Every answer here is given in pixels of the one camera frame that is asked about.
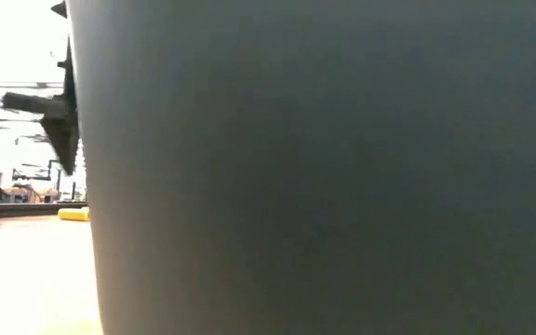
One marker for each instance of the blue plastic bin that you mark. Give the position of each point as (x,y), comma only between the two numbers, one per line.
(342,186)

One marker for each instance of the yellow block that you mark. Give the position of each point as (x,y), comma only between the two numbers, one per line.
(72,214)

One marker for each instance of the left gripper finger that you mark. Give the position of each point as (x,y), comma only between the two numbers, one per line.
(65,142)

